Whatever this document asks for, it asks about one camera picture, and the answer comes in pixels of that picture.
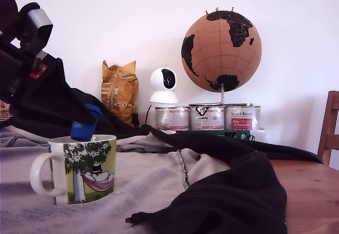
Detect yellow coffee bag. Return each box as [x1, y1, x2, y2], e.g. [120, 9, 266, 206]
[101, 59, 140, 128]

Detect grey camera box with bracket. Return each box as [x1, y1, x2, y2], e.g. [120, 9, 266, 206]
[17, 2, 54, 52]

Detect cork globe on metal stand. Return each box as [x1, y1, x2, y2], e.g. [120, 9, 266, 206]
[181, 6, 263, 107]

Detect black power cable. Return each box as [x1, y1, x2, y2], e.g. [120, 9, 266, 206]
[144, 104, 154, 126]

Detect silver tin red banner label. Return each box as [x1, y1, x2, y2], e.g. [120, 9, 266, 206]
[225, 105, 262, 131]

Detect blue coffee capsule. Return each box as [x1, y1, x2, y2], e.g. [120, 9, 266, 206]
[70, 103, 102, 142]

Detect grey and black hoodie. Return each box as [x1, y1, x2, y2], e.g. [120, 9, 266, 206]
[0, 86, 325, 234]

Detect wooden chair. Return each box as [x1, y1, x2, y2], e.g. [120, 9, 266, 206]
[316, 90, 339, 168]

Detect silver tin white red label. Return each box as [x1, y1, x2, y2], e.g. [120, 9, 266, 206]
[154, 106, 191, 132]

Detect silver tin black logo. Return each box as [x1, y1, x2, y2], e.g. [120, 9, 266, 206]
[189, 106, 226, 132]

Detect white dome security camera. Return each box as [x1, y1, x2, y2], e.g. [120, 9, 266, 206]
[148, 67, 179, 109]

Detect green illustrated coffee mug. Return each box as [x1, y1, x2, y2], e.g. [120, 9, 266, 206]
[29, 134, 118, 206]

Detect wicker basket with handle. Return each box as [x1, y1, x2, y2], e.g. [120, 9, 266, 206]
[0, 100, 14, 123]

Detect dark green flat box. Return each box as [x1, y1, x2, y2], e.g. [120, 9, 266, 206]
[175, 129, 252, 141]

